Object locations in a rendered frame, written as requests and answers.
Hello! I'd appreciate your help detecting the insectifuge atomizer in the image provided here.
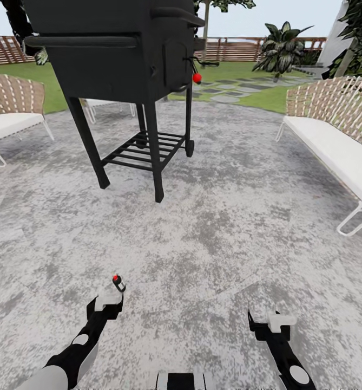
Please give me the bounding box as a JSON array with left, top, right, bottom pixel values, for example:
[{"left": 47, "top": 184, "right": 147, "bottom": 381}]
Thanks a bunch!
[{"left": 113, "top": 275, "right": 126, "bottom": 293}]

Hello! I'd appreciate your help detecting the robot trunk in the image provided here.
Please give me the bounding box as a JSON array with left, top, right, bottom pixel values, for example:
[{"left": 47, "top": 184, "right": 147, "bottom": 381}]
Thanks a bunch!
[{"left": 146, "top": 373, "right": 216, "bottom": 390}]

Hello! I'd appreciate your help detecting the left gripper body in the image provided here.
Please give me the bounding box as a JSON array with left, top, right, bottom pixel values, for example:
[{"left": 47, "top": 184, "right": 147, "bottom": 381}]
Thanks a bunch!
[{"left": 87, "top": 304, "right": 118, "bottom": 326}]

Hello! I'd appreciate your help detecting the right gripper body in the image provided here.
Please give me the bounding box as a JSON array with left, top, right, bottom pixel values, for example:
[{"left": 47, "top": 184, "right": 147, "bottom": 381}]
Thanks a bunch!
[{"left": 254, "top": 322, "right": 290, "bottom": 351}]

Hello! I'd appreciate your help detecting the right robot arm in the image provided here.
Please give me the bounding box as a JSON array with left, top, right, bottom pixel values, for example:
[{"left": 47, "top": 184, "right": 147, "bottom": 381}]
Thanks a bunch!
[{"left": 248, "top": 311, "right": 315, "bottom": 390}]

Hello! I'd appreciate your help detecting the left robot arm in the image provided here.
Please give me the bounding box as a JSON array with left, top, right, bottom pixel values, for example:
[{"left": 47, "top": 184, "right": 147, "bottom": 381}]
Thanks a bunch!
[{"left": 15, "top": 296, "right": 123, "bottom": 390}]

